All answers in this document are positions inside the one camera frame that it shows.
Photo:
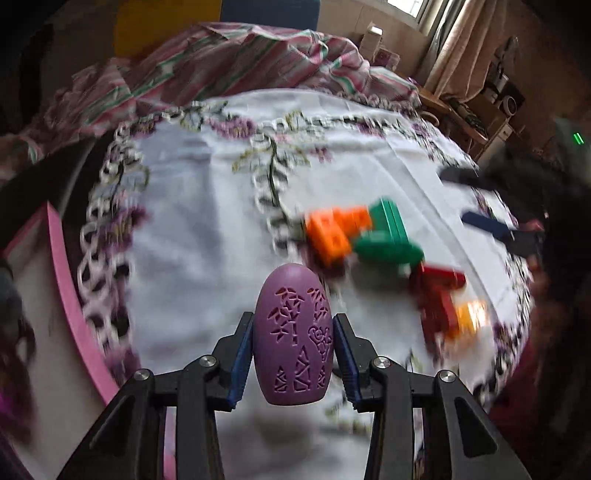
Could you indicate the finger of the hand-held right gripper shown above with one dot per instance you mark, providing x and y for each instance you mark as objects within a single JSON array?
[
  {"x": 489, "y": 227},
  {"x": 466, "y": 177}
]

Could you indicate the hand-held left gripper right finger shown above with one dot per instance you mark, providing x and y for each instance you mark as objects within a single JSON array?
[{"x": 346, "y": 364}]

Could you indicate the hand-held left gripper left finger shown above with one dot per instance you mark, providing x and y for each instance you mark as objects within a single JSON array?
[{"x": 242, "y": 364}]

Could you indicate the purple carved egg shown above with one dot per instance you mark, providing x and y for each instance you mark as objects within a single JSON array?
[{"x": 291, "y": 323}]

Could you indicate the red toy block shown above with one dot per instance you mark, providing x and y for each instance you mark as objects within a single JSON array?
[{"x": 436, "y": 295}]

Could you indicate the yellow toy block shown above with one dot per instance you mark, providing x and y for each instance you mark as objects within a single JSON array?
[{"x": 471, "y": 318}]

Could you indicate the dark green toy block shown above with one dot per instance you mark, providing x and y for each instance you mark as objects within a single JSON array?
[{"x": 388, "y": 244}]

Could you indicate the orange toy block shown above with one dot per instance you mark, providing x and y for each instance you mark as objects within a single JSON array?
[{"x": 332, "y": 230}]

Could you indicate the pink cardboard box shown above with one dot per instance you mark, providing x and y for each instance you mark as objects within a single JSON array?
[{"x": 60, "y": 258}]

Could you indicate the wooden side table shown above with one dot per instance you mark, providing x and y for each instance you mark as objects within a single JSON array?
[{"x": 466, "y": 124}]

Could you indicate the black white appliance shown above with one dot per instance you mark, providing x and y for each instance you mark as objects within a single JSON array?
[{"x": 508, "y": 104}]

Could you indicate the beige patterned curtain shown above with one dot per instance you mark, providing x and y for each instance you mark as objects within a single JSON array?
[{"x": 466, "y": 41}]

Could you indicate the small pink carton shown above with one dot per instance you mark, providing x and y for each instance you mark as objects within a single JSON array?
[{"x": 387, "y": 60}]

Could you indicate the white embroidered tablecloth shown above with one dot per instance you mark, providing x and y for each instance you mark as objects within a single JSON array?
[{"x": 198, "y": 207}]

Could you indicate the white carton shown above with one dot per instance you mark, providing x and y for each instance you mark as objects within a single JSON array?
[{"x": 371, "y": 40}]

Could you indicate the window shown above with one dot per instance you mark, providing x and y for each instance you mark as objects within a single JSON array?
[{"x": 415, "y": 9}]

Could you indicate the red cloth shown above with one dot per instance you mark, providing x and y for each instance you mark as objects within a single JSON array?
[{"x": 545, "y": 415}]

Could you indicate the striped pink green blanket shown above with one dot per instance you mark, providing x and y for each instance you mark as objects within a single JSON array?
[{"x": 231, "y": 60}]

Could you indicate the grey yellow blue headboard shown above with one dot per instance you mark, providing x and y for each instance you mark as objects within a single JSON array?
[{"x": 161, "y": 23}]

